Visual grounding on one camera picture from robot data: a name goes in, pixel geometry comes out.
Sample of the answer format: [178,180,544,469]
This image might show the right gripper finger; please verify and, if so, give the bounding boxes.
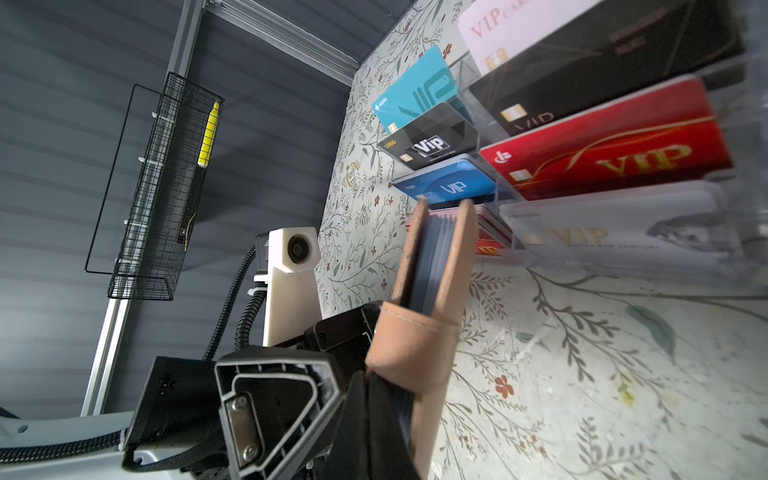
[319,371,419,479]

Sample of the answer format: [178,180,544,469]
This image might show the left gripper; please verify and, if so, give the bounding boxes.
[122,302,381,479]

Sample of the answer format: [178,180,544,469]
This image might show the pink leather card wallet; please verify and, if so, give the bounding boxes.
[365,199,478,479]

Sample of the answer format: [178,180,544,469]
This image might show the clear acrylic card holder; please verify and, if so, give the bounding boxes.
[371,1,767,285]

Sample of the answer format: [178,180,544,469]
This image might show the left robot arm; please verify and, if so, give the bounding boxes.
[1,292,382,479]

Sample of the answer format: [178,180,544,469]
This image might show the blue VIP card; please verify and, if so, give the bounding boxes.
[392,154,496,206]

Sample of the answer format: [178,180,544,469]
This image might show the black VIP card left column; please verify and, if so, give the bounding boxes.
[377,102,479,170]

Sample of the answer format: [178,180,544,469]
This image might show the teal VIP card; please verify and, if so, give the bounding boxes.
[372,46,458,133]

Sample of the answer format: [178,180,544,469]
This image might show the white VIP card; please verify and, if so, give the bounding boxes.
[499,181,743,273]

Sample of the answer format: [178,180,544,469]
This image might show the red VIP card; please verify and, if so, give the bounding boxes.
[480,75,733,201]

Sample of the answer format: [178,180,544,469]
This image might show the pink VIP card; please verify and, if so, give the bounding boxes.
[458,0,599,75]

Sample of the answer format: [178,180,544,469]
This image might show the black card right column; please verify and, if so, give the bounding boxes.
[469,1,745,137]

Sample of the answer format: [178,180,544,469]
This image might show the yellow marker pen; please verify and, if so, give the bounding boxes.
[197,102,220,169]

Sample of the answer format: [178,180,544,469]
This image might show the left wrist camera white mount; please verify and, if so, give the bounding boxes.
[254,227,322,347]

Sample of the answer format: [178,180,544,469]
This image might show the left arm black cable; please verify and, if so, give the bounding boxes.
[0,244,268,466]

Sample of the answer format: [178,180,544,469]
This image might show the black wire basket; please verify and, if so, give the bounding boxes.
[107,72,224,301]

